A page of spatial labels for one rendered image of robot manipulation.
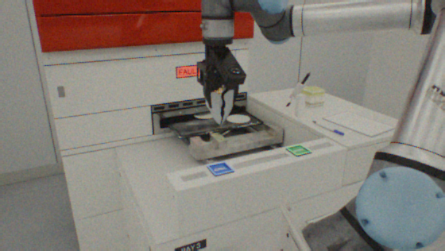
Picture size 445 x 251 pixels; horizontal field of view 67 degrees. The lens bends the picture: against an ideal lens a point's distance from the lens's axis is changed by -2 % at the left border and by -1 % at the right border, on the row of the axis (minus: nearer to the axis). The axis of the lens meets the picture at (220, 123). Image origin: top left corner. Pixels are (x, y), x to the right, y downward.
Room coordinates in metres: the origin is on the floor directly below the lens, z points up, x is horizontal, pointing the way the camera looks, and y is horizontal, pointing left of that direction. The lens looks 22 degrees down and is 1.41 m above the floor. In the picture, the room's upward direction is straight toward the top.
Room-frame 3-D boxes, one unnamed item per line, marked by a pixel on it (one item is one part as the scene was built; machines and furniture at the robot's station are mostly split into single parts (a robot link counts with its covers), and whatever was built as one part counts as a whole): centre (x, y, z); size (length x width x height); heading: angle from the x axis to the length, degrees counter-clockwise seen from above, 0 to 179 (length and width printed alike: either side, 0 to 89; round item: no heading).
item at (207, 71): (0.82, 0.01, 1.25); 0.09 x 0.08 x 0.12; 26
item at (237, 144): (1.17, -0.06, 0.87); 0.36 x 0.08 x 0.03; 116
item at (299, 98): (1.22, -0.29, 1.03); 0.06 x 0.04 x 0.13; 26
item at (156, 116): (1.39, 0.08, 0.89); 0.44 x 0.02 x 0.10; 116
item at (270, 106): (1.29, -0.41, 0.89); 0.62 x 0.35 x 0.14; 26
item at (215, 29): (0.81, 0.01, 1.33); 0.08 x 0.08 x 0.05
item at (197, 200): (0.86, -0.12, 0.89); 0.55 x 0.09 x 0.14; 116
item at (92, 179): (1.64, 0.40, 0.41); 0.82 x 0.71 x 0.82; 116
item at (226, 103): (0.82, 0.00, 1.14); 0.06 x 0.03 x 0.09; 26
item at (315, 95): (1.35, -0.38, 1.00); 0.07 x 0.07 x 0.07; 26
